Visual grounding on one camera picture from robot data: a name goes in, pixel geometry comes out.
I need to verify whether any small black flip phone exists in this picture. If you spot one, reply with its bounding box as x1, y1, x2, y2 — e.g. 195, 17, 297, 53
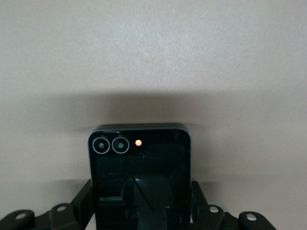
87, 123, 192, 230

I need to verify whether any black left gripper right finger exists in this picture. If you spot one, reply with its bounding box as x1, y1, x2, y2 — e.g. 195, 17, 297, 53
191, 181, 280, 230

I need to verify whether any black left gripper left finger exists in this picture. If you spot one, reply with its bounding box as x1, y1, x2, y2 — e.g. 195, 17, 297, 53
0, 179, 96, 230

